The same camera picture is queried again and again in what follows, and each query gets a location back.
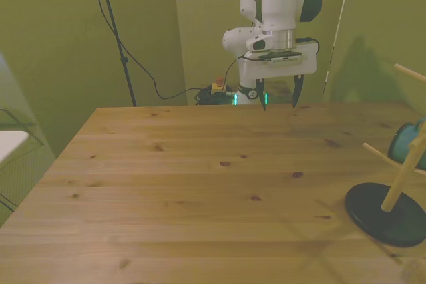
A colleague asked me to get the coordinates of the black coiled cable bundle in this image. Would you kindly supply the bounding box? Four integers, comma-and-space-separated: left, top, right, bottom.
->
194, 87, 236, 106

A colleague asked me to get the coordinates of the blue enamel mug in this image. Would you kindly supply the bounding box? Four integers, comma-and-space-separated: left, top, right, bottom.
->
387, 122, 423, 161

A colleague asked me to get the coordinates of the yellow emergency stop button box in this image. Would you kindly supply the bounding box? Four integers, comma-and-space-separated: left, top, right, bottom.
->
211, 77, 228, 94

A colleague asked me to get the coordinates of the black tripod cable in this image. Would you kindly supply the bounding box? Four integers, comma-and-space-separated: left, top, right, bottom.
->
85, 0, 214, 100

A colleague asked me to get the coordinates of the wooden mug tree black base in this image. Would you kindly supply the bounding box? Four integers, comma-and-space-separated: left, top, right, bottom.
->
345, 63, 426, 248

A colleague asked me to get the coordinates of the white chair with wire frame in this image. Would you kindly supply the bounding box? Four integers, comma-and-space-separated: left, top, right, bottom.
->
0, 107, 45, 213

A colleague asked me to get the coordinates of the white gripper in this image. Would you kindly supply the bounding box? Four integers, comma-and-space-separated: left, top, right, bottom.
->
238, 41, 318, 111

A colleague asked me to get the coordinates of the black tripod stand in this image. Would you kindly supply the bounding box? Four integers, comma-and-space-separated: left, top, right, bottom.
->
95, 0, 138, 108

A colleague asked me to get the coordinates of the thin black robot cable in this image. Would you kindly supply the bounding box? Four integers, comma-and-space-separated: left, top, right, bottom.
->
224, 54, 264, 89

